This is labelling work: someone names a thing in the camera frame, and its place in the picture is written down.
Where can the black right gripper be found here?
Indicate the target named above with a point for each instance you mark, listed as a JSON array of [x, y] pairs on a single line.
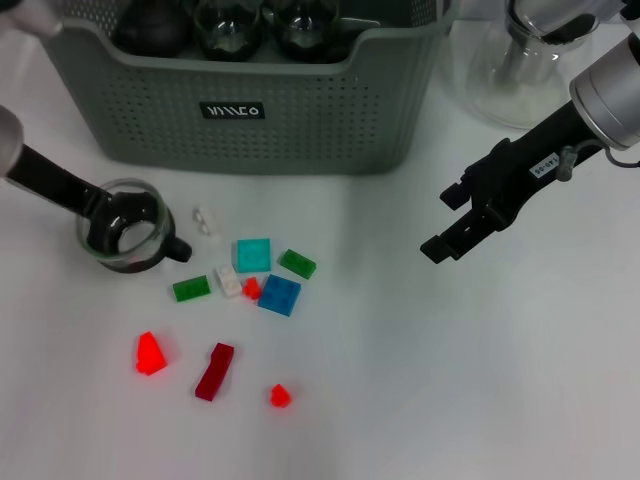
[[530, 167]]

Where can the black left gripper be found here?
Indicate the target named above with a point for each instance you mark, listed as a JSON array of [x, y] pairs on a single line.
[[45, 177]]

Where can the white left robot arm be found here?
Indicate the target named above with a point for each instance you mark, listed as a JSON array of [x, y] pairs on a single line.
[[7, 140]]

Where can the grey perforated storage basket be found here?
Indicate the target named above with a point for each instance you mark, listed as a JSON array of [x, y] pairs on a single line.
[[250, 145]]

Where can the white toy brick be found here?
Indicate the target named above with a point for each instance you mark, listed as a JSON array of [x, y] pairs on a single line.
[[206, 220]]

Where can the green translucent toy brick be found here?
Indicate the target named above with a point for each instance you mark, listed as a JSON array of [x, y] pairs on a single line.
[[297, 263], [191, 289]]

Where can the clear glass teapot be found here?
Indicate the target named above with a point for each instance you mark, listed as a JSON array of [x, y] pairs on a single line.
[[480, 80]]

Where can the white flat toy plate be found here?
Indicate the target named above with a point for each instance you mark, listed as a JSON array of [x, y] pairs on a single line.
[[227, 281]]

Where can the orange-red slope toy brick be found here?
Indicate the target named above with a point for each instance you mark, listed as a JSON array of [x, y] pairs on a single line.
[[149, 356]]

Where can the cyan square toy plate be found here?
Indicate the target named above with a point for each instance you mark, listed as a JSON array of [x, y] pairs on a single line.
[[253, 256]]

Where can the steel teapot infuser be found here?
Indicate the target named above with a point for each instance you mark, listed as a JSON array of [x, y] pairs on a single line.
[[520, 62]]

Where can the small orange-red toy brick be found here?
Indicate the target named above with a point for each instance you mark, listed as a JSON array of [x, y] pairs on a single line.
[[251, 288], [280, 396]]

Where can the blue square toy plate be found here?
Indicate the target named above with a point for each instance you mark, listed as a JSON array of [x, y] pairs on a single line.
[[280, 295]]

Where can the dark red long toy brick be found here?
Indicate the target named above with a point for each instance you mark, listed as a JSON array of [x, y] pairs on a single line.
[[215, 372]]

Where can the black teapot lid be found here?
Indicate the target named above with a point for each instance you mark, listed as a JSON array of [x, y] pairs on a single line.
[[560, 25]]

